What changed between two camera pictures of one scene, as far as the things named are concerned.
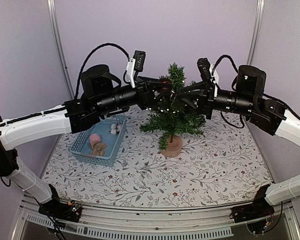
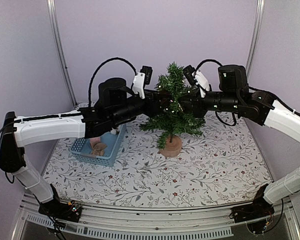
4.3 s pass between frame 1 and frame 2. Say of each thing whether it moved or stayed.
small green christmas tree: stayed
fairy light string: moved
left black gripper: moved
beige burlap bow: stayed
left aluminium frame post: stayed
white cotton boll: stayed
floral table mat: stayed
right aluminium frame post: stayed
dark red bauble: moved
